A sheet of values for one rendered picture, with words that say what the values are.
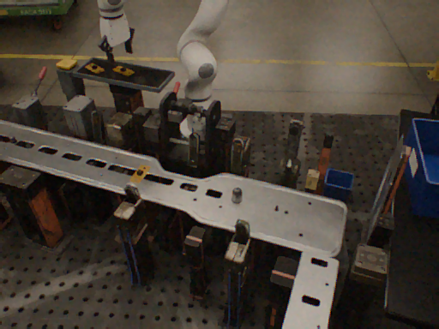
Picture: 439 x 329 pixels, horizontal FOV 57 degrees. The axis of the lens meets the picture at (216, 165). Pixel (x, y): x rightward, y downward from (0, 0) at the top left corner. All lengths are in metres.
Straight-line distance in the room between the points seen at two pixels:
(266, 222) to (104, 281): 0.61
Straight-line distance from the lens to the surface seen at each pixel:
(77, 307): 1.48
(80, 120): 1.56
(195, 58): 1.60
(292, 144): 1.27
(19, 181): 1.44
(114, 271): 1.52
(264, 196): 1.28
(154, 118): 1.49
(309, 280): 1.11
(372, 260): 1.12
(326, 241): 1.20
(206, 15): 1.62
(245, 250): 1.09
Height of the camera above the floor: 1.92
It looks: 42 degrees down
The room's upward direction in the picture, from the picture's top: 1 degrees counter-clockwise
